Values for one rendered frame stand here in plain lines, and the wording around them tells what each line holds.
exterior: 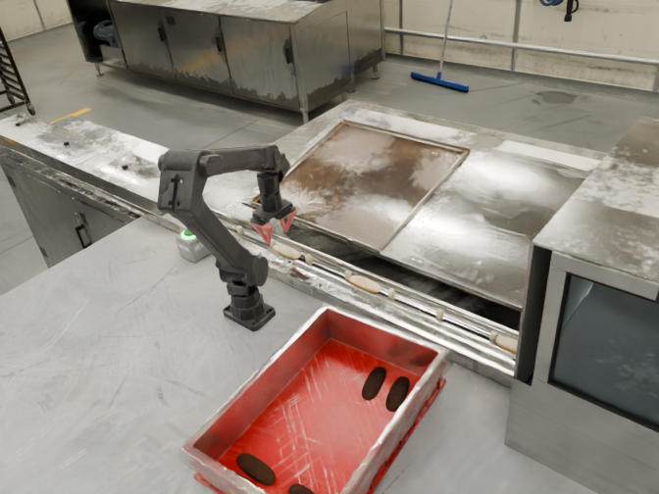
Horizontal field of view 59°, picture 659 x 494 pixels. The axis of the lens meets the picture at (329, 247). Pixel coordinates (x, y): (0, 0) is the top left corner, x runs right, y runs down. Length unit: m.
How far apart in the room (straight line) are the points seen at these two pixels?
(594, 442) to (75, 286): 1.40
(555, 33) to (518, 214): 3.56
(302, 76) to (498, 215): 2.90
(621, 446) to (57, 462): 1.07
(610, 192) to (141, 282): 1.25
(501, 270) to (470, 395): 0.36
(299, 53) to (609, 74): 2.35
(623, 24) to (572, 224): 4.05
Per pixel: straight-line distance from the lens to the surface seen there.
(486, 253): 1.56
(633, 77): 5.05
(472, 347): 1.36
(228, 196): 2.10
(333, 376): 1.36
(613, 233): 0.96
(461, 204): 1.71
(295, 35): 4.27
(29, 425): 1.51
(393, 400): 1.29
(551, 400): 1.11
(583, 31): 5.06
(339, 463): 1.22
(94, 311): 1.74
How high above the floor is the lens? 1.82
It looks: 35 degrees down
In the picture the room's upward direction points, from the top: 7 degrees counter-clockwise
